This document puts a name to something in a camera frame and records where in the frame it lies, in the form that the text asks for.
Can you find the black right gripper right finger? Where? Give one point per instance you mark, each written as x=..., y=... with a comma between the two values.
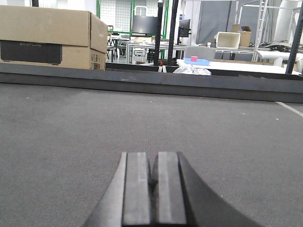
x=183, y=199

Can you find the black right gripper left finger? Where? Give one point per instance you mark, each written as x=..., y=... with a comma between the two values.
x=127, y=200

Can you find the white plastic bin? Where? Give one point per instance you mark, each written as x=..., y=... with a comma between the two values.
x=227, y=40

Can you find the black raised table ledge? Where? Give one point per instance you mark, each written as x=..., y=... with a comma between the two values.
x=231, y=84

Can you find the crumpled plastic bag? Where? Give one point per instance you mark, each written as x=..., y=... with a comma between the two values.
x=190, y=69

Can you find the light blue tray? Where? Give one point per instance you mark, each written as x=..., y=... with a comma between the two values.
x=200, y=62

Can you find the pink cube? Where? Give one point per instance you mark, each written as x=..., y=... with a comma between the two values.
x=194, y=58

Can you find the large cardboard box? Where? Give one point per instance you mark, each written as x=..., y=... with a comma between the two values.
x=52, y=37

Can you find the small open cardboard box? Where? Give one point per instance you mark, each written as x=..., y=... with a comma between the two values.
x=245, y=34

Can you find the black computer monitor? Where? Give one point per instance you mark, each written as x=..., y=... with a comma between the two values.
x=144, y=25

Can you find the black vertical post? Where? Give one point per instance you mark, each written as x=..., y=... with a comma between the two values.
x=158, y=33

